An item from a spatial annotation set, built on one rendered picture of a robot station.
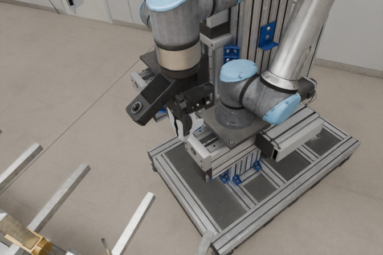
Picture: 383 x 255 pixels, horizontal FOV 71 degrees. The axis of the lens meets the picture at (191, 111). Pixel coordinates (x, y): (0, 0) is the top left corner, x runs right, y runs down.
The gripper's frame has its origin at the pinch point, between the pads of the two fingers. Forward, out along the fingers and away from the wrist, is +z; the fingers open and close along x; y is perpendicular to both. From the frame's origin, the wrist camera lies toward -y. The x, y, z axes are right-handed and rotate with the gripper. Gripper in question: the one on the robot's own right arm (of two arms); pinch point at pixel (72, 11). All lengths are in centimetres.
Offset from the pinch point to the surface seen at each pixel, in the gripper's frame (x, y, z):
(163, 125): 34, 43, 132
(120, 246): -78, -24, 46
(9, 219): -66, -43, 19
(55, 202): -56, -36, 36
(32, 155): -29, -39, 37
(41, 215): -58, -41, 36
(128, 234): -76, -20, 46
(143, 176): -2, 4, 132
